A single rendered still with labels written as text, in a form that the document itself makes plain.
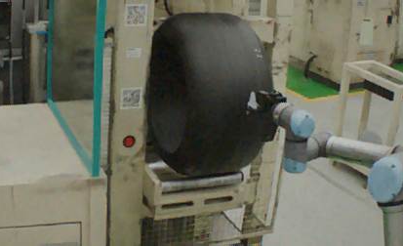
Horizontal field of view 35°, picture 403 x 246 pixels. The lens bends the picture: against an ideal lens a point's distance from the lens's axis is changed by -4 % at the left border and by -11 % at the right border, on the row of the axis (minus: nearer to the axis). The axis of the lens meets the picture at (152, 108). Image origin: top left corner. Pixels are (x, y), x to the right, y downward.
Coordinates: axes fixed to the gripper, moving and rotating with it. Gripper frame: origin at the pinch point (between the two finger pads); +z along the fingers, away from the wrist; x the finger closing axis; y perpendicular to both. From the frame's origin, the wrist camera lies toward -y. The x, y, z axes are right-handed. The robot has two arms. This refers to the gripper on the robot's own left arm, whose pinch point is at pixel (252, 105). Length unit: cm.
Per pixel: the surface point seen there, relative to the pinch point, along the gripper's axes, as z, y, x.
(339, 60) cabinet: 353, -54, -298
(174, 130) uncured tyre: 51, -22, 7
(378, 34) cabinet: 351, -26, -352
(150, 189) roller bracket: 17.6, -33.1, 28.4
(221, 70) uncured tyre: 4.3, 11.2, 9.7
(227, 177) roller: 18.2, -31.7, -2.1
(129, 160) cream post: 24.6, -23.9, 34.1
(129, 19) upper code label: 19.2, 26.8, 37.1
